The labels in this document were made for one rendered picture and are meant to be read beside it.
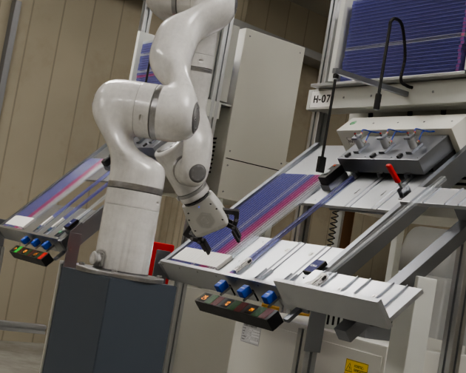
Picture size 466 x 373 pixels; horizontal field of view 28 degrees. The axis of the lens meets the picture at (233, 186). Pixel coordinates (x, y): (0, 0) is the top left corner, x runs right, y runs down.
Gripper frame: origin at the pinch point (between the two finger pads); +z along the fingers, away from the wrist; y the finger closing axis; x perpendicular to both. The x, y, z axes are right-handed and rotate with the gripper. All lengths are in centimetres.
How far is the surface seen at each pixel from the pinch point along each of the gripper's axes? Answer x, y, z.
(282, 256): -1.5, 13.4, 9.3
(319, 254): -8.2, 24.7, 9.4
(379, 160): 25, 45, 5
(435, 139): 23, 61, 5
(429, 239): 484, -10, 284
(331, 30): 92, 40, -18
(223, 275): -4.1, -2.9, 7.1
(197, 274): 6.4, -13.4, 8.8
